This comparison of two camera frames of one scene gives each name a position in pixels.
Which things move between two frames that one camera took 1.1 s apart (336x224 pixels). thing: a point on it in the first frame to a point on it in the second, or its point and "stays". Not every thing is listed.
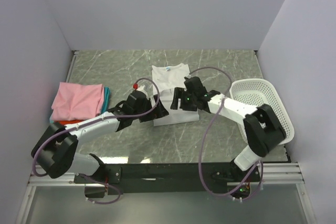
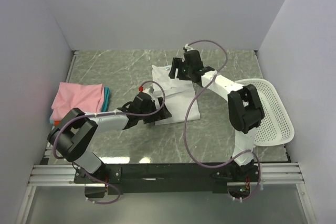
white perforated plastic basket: [256, 92] stays
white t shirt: [167, 77] stays
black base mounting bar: [139, 179] stays
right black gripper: [180, 93] to [176, 63]
